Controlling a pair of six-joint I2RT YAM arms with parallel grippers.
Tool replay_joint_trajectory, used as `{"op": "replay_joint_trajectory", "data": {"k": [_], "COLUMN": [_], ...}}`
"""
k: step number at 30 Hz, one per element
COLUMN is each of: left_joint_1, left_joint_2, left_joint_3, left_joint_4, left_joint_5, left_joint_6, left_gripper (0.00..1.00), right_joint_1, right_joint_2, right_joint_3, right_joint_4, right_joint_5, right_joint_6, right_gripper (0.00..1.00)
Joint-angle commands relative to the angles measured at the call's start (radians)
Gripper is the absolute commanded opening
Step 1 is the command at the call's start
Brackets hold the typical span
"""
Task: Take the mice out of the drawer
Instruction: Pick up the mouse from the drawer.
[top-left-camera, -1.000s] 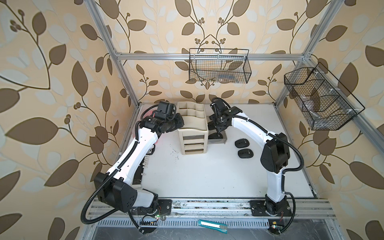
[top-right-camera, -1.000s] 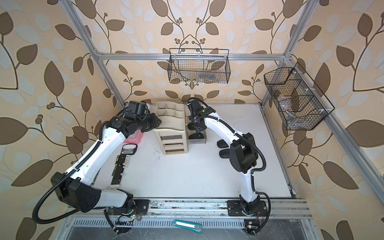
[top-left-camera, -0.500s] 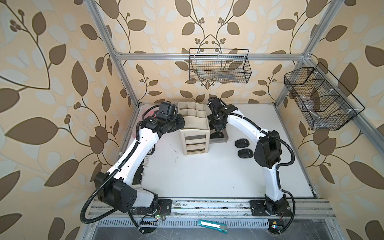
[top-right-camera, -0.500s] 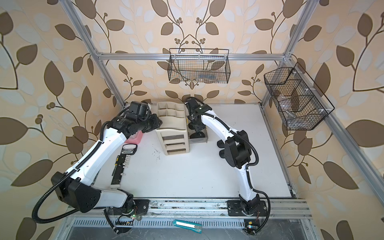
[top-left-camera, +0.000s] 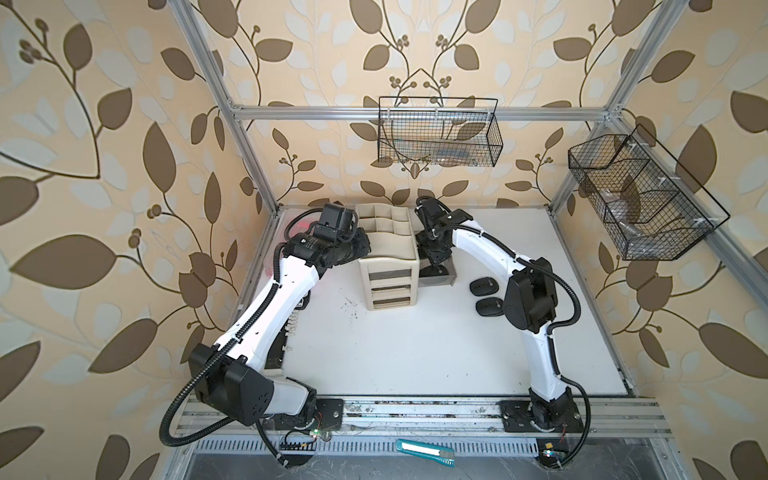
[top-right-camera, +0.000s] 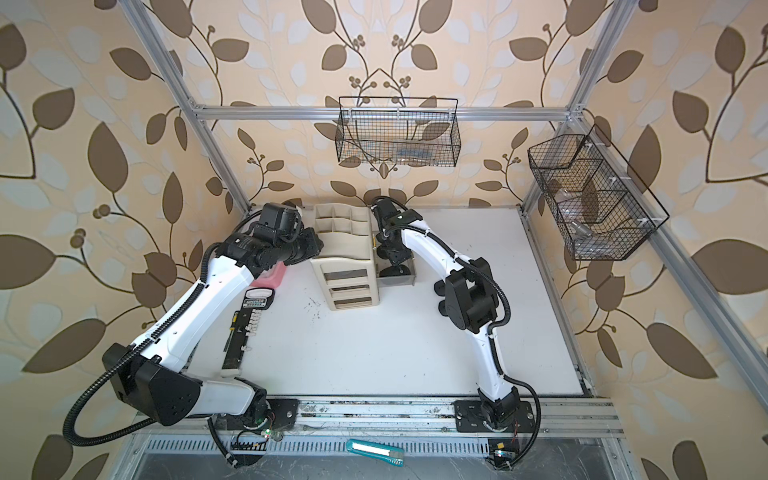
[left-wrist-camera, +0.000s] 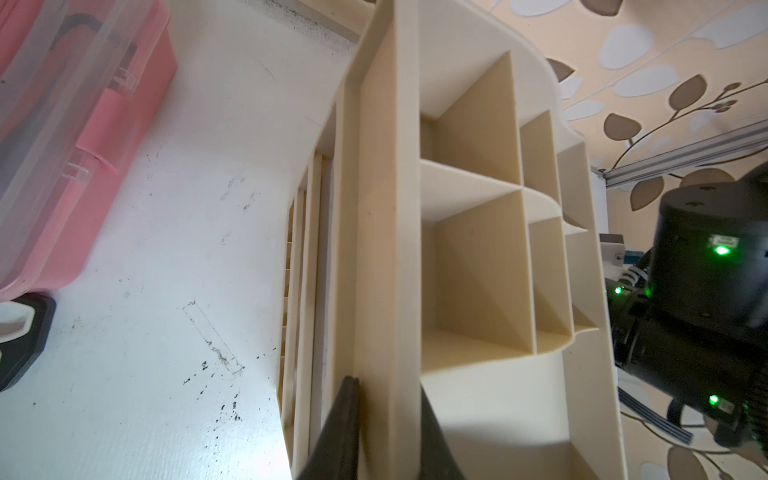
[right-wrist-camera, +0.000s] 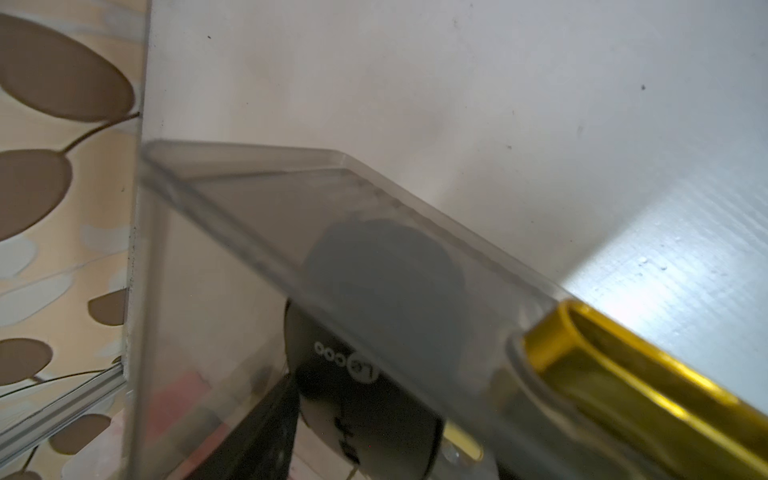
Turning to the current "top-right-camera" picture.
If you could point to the pink clear plastic case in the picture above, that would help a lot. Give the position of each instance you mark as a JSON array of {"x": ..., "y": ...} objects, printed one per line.
[{"x": 271, "y": 278}]

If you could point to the aluminium front rail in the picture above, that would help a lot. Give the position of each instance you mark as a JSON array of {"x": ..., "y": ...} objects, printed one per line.
[{"x": 400, "y": 416}]

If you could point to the black wire basket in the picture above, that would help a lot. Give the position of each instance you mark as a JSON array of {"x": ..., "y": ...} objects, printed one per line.
[
  {"x": 603, "y": 210},
  {"x": 398, "y": 130}
]

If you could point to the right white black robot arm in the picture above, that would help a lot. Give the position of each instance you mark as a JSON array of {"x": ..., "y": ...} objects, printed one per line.
[{"x": 470, "y": 297}]

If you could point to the teal utility knife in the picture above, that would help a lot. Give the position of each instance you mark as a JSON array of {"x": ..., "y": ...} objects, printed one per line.
[{"x": 389, "y": 454}]

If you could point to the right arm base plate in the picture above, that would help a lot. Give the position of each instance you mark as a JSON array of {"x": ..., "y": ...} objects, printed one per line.
[{"x": 469, "y": 418}]

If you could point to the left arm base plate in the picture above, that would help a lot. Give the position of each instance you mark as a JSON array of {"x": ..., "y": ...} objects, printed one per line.
[{"x": 272, "y": 413}]

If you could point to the black tool strip on table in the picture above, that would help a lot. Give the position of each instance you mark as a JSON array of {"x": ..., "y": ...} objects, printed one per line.
[{"x": 244, "y": 324}]

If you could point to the right black wire basket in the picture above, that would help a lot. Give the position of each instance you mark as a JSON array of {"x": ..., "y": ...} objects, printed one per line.
[{"x": 603, "y": 210}]

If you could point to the back black wire basket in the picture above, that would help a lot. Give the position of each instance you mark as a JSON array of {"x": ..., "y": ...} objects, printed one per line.
[{"x": 398, "y": 130}]

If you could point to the beige drawer organizer cabinet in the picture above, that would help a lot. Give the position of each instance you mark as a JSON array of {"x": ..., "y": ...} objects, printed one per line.
[{"x": 345, "y": 267}]

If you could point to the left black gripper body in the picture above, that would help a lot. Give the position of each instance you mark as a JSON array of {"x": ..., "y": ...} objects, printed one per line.
[{"x": 289, "y": 251}]

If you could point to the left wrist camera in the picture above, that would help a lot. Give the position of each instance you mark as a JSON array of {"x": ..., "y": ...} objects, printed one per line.
[{"x": 280, "y": 218}]

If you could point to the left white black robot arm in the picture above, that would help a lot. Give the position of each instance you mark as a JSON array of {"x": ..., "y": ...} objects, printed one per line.
[{"x": 148, "y": 374}]

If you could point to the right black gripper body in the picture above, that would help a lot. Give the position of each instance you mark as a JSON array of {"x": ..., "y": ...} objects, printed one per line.
[{"x": 394, "y": 252}]

